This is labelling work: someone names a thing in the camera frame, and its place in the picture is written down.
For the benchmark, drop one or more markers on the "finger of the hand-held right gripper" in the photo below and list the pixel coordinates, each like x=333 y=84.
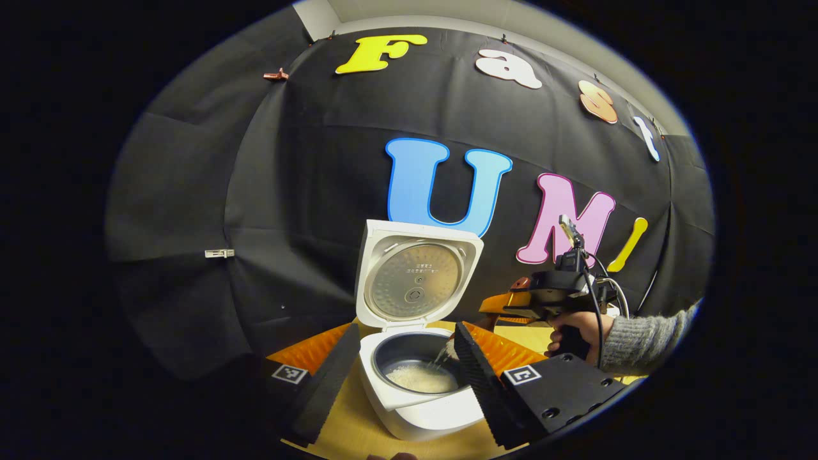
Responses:
x=508 y=305

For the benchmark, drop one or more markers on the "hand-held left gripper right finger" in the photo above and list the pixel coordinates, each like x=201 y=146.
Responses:
x=479 y=383

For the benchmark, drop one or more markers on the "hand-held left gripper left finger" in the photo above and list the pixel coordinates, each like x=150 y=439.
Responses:
x=329 y=390

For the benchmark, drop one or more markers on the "white rice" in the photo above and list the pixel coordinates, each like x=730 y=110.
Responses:
x=418 y=378

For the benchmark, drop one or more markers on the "white rice cooker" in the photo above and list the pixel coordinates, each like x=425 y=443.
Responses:
x=422 y=421

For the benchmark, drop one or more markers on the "silver cloth clip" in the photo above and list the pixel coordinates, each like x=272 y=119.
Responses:
x=219 y=253

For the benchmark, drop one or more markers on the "black backdrop cloth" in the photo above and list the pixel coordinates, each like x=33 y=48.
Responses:
x=307 y=191

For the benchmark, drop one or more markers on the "copper cloth clip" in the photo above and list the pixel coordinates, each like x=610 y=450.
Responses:
x=276 y=75

